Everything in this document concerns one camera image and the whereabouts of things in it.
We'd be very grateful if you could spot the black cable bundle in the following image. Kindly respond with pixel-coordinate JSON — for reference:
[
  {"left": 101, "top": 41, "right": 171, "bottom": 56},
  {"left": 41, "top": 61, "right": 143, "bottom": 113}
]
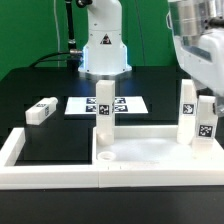
[{"left": 29, "top": 50, "right": 83, "bottom": 69}]

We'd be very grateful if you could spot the fiducial marker base sheet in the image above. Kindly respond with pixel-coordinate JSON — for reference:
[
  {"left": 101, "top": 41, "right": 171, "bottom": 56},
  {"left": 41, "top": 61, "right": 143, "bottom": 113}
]
[{"left": 65, "top": 96, "right": 148, "bottom": 115}]

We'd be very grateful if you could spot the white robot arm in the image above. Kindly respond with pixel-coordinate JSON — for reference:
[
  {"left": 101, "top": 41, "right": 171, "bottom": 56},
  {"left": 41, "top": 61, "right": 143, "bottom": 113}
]
[{"left": 75, "top": 0, "right": 224, "bottom": 116}]

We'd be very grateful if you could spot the white U-shaped obstacle fence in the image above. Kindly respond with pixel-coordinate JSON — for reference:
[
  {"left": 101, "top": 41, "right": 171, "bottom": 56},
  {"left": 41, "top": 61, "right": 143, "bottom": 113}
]
[{"left": 0, "top": 128, "right": 224, "bottom": 189}]

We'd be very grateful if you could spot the black camera stand pole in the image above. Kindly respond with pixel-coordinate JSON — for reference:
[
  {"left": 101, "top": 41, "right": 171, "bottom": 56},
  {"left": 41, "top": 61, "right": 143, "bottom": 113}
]
[{"left": 65, "top": 0, "right": 77, "bottom": 71}]

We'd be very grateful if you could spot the white desk top tray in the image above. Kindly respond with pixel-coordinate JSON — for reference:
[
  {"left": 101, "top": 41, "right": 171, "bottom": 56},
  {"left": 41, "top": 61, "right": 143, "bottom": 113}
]
[{"left": 91, "top": 124, "right": 224, "bottom": 168}]

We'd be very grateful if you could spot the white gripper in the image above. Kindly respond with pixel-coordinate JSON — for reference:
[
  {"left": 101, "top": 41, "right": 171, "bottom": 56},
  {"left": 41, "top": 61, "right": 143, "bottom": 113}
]
[{"left": 173, "top": 29, "right": 224, "bottom": 117}]

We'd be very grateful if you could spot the white hanging cable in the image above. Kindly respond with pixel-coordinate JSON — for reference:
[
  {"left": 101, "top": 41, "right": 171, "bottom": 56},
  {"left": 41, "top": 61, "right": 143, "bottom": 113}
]
[{"left": 53, "top": 0, "right": 62, "bottom": 68}]

